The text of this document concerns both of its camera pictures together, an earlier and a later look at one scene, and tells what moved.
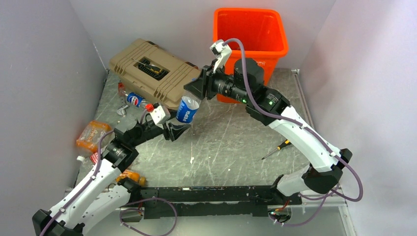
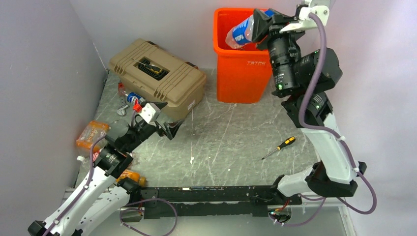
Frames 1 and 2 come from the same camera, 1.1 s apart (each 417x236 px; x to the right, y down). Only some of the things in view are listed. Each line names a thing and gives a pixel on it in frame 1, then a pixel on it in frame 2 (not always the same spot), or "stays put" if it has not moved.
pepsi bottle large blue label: [187, 108] → [242, 33]
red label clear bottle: [89, 161] stays put
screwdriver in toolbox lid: [150, 67] stays put
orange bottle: [133, 175] stays put
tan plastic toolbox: [144, 69] stays put
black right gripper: [206, 80] → [261, 21]
